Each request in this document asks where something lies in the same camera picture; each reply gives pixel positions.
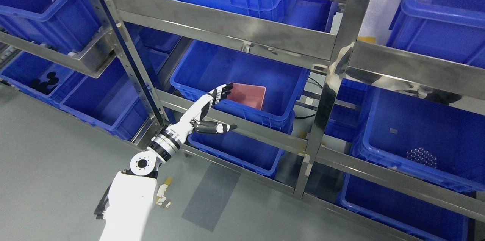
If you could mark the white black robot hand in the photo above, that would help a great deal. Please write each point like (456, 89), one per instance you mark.
(193, 119)

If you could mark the blue shelf bin lower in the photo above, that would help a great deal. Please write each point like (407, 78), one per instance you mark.
(245, 152)

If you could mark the blue shelf bin middle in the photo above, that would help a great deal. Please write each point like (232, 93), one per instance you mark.
(246, 78)

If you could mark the blue shelf bin upper left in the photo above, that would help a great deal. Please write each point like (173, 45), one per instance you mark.
(68, 25)

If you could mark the blue shelf bin upper right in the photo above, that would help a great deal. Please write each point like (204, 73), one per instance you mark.
(447, 29)

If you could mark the blue shelf bin far left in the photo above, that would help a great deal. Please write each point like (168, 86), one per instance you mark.
(41, 79)

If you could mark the blue shelf bin bottom right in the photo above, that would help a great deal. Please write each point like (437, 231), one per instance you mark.
(408, 214)

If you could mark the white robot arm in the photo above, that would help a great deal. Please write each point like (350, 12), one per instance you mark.
(131, 195)

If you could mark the pink plastic storage box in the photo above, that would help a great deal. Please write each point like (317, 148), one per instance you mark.
(248, 95)

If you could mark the steel shelf rack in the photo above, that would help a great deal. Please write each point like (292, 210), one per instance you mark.
(59, 154)

